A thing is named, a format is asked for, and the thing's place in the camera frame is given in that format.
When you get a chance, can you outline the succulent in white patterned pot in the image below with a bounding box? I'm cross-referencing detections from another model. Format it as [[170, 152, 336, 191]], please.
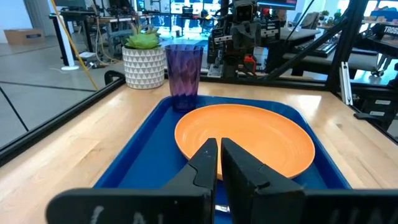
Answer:
[[121, 24, 166, 90]]

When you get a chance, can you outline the orange plate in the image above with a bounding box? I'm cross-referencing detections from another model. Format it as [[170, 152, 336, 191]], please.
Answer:
[[174, 103, 316, 181]]

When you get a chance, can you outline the long yellow cable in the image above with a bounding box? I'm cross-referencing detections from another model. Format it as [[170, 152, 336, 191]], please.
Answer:
[[50, 0, 100, 91]]

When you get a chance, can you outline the silver metal bracket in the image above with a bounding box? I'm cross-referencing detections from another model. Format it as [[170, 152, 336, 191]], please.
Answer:
[[339, 61, 354, 106]]

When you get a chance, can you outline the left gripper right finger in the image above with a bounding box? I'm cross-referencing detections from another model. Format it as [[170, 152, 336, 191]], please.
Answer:
[[221, 138, 307, 224]]

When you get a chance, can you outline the blue plastic tray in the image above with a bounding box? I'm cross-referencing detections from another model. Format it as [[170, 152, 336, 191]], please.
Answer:
[[93, 95, 352, 224]]

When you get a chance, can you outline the cardboard box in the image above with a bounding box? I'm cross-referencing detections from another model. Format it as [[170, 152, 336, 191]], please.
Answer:
[[3, 28, 46, 45]]

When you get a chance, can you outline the small red device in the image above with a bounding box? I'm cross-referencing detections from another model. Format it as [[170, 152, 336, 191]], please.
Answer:
[[244, 55, 256, 74]]

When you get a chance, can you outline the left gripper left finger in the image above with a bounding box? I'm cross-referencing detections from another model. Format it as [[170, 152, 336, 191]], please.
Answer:
[[161, 138, 218, 224]]

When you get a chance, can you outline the white desk leg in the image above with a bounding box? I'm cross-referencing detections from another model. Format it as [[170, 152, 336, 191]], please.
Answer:
[[57, 15, 80, 72]]

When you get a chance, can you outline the purple faceted plastic cup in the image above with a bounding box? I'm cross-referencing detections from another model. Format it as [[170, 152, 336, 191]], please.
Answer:
[[164, 44, 205, 113]]

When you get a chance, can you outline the black metal table frame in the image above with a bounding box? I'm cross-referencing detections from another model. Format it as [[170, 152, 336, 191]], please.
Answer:
[[0, 0, 398, 167]]

